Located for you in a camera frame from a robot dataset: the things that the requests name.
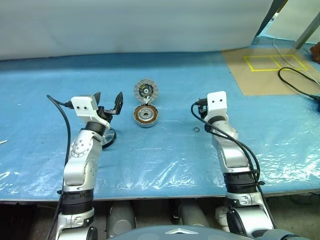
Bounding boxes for thin white cable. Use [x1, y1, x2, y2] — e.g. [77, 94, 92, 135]
[272, 36, 320, 85]

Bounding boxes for dark slanted pole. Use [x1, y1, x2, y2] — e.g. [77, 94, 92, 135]
[256, 0, 281, 39]

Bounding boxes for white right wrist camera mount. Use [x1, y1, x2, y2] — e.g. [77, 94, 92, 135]
[206, 90, 229, 123]

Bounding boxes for white panel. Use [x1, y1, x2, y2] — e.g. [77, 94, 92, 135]
[263, 0, 320, 44]

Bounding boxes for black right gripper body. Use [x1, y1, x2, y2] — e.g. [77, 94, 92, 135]
[198, 103, 209, 119]

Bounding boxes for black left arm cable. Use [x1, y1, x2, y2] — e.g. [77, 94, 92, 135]
[46, 94, 76, 240]

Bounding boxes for grey rounded cylinder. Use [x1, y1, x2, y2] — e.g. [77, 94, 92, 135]
[106, 201, 136, 239]
[174, 204, 209, 228]

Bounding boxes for white foam backdrop sheet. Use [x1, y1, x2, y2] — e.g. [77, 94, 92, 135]
[0, 0, 275, 61]

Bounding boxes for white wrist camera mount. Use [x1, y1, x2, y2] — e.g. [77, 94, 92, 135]
[206, 90, 229, 123]
[70, 96, 111, 130]

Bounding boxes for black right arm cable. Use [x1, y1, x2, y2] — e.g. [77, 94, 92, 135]
[190, 98, 276, 227]

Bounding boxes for white lumpy object under table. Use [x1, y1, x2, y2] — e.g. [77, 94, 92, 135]
[215, 205, 230, 232]

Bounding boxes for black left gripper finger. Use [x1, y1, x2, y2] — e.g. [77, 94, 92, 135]
[113, 91, 124, 115]
[92, 91, 102, 111]

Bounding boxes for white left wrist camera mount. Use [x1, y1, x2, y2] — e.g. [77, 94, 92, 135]
[70, 96, 111, 130]

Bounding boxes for motor stator housing copper windings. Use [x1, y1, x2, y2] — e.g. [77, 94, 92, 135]
[132, 103, 161, 129]

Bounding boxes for blue plastic table sheet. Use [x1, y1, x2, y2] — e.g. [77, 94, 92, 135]
[0, 34, 320, 202]

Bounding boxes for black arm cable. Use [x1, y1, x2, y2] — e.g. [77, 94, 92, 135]
[46, 94, 76, 240]
[190, 98, 276, 227]

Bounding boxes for ribbed motor end cover disc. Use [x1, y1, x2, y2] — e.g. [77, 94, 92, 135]
[133, 77, 159, 105]

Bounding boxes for grey robot torso cover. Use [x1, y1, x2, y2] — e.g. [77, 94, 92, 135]
[107, 224, 254, 240]

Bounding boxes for brown object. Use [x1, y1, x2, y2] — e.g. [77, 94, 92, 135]
[310, 41, 320, 64]

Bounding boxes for brown cardboard sheet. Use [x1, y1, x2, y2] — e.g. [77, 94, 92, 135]
[221, 47, 320, 97]

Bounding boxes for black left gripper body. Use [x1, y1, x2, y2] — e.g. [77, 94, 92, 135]
[97, 105, 119, 123]

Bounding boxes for silver motor rotor black rim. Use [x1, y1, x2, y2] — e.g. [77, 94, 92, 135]
[101, 126, 118, 151]

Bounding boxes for grey metal leg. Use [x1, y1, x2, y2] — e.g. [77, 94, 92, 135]
[293, 12, 320, 50]

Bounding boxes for black floor cable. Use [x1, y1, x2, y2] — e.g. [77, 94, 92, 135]
[277, 66, 320, 113]

